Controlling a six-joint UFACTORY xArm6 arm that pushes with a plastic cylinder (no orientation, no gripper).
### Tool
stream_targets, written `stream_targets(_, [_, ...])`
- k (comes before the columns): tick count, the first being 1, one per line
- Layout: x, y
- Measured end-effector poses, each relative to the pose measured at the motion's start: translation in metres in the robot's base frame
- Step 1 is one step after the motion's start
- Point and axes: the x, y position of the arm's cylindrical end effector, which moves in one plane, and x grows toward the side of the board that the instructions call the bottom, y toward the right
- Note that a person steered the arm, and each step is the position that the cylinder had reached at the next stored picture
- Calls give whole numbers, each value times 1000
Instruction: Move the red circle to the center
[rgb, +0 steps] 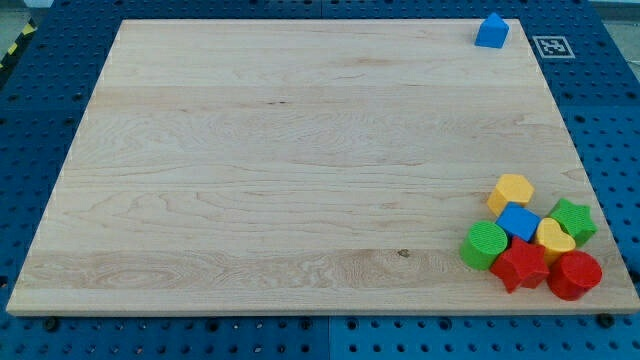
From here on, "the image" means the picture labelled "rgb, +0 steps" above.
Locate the light wooden board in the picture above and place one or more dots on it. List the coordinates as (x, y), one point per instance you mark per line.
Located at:
(300, 167)

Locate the green cylinder block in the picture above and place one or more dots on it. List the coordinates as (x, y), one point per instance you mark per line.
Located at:
(483, 244)

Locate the yellow hexagon block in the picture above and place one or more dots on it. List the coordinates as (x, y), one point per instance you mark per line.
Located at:
(510, 188)

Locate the blue cube block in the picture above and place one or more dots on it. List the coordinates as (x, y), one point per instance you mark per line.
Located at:
(518, 221)

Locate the red star block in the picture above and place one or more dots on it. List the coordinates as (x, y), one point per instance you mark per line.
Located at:
(522, 265)

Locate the blue triangle block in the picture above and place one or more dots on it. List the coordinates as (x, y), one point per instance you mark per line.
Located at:
(492, 32)

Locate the yellow heart block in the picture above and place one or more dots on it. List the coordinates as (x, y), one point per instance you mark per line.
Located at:
(553, 239)

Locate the green star block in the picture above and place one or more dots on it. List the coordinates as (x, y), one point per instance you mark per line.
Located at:
(575, 220)

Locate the white fiducial marker tag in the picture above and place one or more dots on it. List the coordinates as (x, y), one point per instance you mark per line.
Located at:
(553, 47)

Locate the red cylinder block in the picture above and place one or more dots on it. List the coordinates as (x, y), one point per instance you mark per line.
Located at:
(573, 275)

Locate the black yellow hazard tape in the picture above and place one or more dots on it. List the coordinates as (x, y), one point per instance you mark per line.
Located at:
(18, 47)

